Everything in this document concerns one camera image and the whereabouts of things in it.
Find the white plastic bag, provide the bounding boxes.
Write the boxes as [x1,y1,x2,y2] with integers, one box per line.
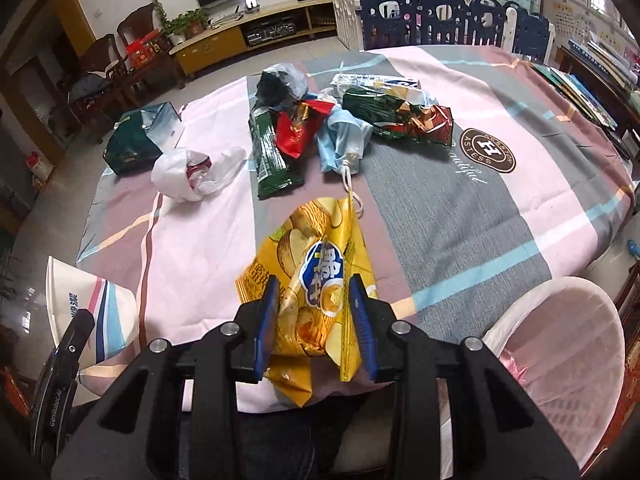
[151,146,247,203]

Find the dark wooden armchair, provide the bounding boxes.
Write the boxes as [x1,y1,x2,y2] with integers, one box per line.
[67,34,137,144]
[116,3,162,51]

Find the green snack wrapper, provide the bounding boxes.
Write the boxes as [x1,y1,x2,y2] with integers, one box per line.
[248,106,304,200]

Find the grey black plastic bag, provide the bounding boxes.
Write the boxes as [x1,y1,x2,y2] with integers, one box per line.
[256,63,309,110]

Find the wooden tv cabinet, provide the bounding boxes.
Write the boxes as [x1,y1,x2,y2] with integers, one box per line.
[169,0,337,76]

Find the white paper bag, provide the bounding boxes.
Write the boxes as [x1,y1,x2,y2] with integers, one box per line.
[46,257,139,370]

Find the dark green tissue box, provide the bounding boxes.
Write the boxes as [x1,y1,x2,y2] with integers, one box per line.
[103,102,184,177]

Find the green red foil snack bag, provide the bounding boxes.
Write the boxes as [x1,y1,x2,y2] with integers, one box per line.
[342,87,454,148]

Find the potted green plant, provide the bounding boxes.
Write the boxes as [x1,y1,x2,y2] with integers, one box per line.
[163,9,208,46]

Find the striped pink grey tablecloth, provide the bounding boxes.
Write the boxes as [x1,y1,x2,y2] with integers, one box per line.
[77,46,636,394]

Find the yellow chip bag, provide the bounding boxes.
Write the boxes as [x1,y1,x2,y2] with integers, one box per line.
[235,196,378,406]

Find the red snack wrapper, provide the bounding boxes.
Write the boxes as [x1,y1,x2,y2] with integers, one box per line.
[276,100,334,159]

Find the blue white baby fence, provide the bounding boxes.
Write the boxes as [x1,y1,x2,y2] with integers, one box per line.
[332,0,554,64]

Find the pink plastic trash basket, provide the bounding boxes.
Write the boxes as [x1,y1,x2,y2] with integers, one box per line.
[424,276,625,466]

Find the clear blue printed wrapper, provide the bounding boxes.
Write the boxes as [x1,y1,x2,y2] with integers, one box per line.
[330,73,437,106]

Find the light blue face mask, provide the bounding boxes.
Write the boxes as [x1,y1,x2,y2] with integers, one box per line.
[317,105,373,218]

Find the red gift box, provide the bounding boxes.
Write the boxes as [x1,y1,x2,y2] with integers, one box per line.
[126,29,170,70]

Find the stack of books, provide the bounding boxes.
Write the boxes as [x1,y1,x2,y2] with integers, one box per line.
[534,40,639,162]

